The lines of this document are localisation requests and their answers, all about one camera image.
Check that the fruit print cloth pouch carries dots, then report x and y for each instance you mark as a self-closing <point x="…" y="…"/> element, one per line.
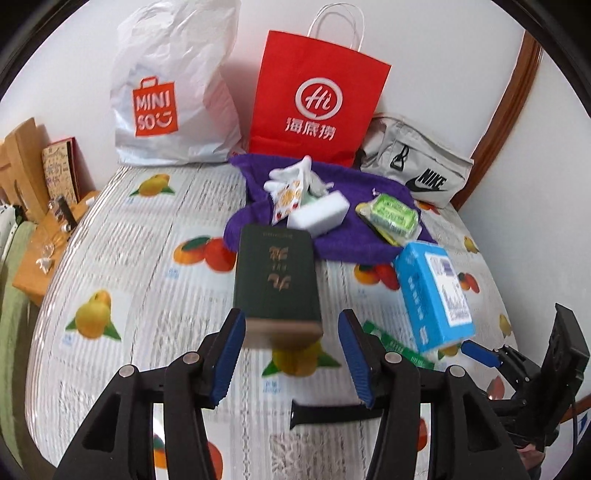
<point x="286" y="201"/>

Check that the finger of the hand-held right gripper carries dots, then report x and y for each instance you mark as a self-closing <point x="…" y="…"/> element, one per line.
<point x="478" y="353"/>
<point x="332" y="413"/>

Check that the green fabric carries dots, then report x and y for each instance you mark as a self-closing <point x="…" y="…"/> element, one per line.
<point x="14" y="346"/>

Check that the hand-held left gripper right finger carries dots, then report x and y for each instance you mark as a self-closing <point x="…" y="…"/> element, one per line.
<point x="355" y="360"/>

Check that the purple towel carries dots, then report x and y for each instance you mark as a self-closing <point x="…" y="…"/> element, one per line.
<point x="351" y="240"/>

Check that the light wooden stool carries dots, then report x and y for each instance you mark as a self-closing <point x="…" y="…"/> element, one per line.
<point x="41" y="258"/>

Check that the green snack packet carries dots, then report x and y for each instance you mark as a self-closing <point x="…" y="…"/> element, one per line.
<point x="392" y="214"/>

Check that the dark green book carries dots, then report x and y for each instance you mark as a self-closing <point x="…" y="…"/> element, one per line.
<point x="277" y="281"/>

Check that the white plastic shopping bag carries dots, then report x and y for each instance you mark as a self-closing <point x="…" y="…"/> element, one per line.
<point x="194" y="55"/>

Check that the fruit print tablecloth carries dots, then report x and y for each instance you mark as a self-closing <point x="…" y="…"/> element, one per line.
<point x="138" y="240"/>

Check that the blue tissue box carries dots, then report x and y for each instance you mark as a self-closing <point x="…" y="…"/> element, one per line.
<point x="429" y="300"/>

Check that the red paper bag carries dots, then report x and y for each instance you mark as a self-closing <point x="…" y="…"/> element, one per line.
<point x="277" y="83"/>

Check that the brown wooden door frame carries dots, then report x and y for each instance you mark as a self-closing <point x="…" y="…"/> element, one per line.
<point x="517" y="101"/>

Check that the grey sling bag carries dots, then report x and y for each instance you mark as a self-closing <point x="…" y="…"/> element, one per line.
<point x="429" y="161"/>

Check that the brown cardboard box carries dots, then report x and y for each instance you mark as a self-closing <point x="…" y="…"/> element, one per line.
<point x="23" y="161"/>

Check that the green sachet strip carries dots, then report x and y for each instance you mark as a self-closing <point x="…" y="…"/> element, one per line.
<point x="401" y="350"/>

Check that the white sponge block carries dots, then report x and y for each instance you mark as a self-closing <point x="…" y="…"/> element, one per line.
<point x="318" y="214"/>

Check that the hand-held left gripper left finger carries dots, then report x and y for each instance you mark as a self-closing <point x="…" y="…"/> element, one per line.
<point x="228" y="360"/>

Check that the white glove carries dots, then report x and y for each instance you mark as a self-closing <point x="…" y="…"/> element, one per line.
<point x="295" y="175"/>

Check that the patterned box with red edge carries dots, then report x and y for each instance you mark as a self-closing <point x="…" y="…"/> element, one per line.
<point x="60" y="166"/>

